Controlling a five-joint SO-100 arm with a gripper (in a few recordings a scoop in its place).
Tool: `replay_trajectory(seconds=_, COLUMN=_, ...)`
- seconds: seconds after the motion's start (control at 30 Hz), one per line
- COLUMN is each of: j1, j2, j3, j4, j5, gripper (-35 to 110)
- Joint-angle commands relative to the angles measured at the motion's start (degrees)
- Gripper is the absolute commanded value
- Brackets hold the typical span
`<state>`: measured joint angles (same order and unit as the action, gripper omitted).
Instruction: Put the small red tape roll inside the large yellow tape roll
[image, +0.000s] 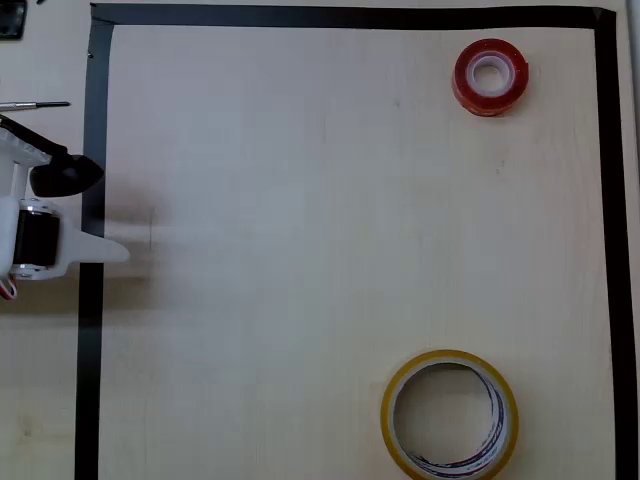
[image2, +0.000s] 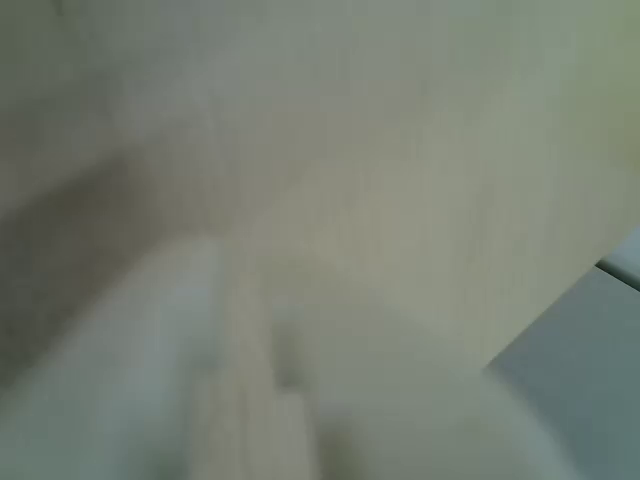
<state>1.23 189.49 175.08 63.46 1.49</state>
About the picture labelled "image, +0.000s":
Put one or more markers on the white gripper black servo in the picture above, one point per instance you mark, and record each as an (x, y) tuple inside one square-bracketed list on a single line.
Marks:
[(39, 239)]

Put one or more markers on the small red tape roll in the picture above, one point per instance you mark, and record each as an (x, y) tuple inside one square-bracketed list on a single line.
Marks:
[(462, 91)]

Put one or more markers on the large yellow tape roll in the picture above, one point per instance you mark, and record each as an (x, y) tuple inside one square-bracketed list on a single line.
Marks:
[(386, 420)]

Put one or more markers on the thin metal screwdriver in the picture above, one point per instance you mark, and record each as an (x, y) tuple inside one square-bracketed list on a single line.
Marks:
[(50, 104)]

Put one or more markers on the black plastic box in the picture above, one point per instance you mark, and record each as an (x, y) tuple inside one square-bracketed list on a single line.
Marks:
[(10, 20)]

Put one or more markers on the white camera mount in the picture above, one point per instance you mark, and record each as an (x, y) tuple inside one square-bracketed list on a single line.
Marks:
[(15, 146)]

